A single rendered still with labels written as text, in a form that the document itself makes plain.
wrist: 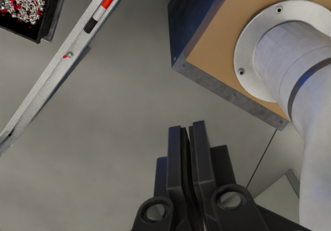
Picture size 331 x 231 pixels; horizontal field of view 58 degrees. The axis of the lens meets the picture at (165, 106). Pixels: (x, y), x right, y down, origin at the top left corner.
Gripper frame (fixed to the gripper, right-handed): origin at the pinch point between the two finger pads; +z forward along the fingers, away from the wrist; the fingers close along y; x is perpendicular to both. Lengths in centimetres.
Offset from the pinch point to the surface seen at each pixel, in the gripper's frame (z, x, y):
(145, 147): 139, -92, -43
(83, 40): 56, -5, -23
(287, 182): 134, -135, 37
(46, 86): 55, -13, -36
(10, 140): 52, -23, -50
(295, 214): 111, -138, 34
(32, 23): 57, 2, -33
